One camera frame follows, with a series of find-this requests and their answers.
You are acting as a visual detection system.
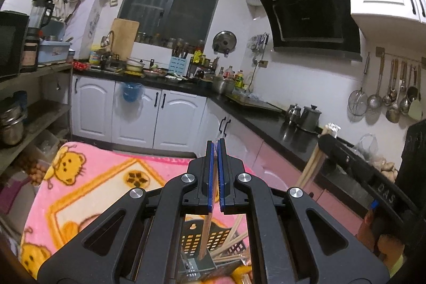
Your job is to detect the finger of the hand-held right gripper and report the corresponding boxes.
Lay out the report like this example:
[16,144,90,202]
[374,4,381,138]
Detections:
[318,134,371,179]

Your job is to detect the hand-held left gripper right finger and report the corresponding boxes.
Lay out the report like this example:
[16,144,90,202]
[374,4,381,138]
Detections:
[217,138,390,284]

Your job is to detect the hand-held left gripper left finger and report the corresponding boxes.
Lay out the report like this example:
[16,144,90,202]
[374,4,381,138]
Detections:
[36,140,217,284]

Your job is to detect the light chopsticks pair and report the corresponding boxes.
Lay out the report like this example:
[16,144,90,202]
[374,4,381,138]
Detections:
[212,216,245,258]
[216,231,249,264]
[296,124,341,189]

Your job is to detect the brown chopsticks pair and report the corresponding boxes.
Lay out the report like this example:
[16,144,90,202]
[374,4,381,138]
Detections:
[199,213,214,262]

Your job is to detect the green plastic utensil holder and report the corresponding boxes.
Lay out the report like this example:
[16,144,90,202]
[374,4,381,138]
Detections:
[178,214,250,281]

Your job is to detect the person's right hand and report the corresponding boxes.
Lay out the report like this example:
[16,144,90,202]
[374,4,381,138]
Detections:
[359,209,407,275]

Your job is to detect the ginger root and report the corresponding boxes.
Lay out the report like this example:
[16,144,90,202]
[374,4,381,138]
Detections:
[371,159,398,181]

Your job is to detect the clear plastic bag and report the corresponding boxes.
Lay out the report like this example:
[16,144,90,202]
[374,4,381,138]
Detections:
[353,134,380,160]

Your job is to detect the large steel kettle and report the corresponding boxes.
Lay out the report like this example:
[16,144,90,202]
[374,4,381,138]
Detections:
[300,104,323,133]

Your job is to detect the small steel kettle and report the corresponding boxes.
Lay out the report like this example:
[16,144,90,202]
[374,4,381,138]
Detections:
[286,104,302,125]

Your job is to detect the pink base cabinets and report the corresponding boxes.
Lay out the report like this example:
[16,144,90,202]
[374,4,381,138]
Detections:
[230,124,363,221]

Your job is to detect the hanging slotted ladle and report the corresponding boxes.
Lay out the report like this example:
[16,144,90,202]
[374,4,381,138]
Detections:
[367,53,383,109]

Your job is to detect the hanging steel ladle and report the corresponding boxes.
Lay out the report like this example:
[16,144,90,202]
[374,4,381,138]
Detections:
[386,59,402,123]

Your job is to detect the black baking tray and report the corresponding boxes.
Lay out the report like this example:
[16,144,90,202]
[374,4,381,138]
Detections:
[226,93,283,113]

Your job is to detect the steel pot on counter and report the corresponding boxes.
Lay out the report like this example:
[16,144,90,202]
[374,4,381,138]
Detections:
[211,76,235,95]

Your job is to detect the pink printed blanket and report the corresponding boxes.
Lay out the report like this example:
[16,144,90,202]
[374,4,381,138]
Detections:
[20,142,253,284]

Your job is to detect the blue hanging bag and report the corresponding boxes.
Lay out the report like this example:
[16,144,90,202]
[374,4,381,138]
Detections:
[121,82,142,103]

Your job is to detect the blue knife block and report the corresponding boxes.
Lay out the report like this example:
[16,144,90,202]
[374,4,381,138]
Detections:
[169,56,189,75]

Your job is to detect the black range hood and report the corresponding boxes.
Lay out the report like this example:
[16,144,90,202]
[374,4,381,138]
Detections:
[246,0,363,62]

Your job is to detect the white base cabinets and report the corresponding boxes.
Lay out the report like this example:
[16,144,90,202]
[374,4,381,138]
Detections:
[71,74,234,155]

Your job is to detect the steel pot lid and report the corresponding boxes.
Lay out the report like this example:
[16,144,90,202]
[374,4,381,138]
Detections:
[213,30,237,55]

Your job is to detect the wooden cutting board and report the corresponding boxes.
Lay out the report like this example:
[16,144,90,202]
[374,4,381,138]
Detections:
[110,18,140,61]

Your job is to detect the kitchen faucet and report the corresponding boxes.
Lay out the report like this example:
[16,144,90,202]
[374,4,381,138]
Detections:
[100,30,115,55]

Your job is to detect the wooden shelf unit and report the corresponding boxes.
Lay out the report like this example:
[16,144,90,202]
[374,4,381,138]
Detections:
[0,63,74,171]

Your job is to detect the blue plastic bin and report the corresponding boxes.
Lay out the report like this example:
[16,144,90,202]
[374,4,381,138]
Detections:
[37,40,72,64]

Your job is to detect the stacked steel pots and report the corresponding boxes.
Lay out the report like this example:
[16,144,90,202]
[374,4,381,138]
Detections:
[0,104,27,146]

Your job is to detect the black blender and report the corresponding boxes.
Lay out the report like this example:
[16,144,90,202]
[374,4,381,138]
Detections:
[22,0,55,72]

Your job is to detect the black microwave oven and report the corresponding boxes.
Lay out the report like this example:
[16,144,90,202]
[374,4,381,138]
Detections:
[0,10,30,78]

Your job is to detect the hanging wire strainer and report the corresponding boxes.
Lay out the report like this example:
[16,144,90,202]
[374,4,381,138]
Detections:
[348,53,371,116]

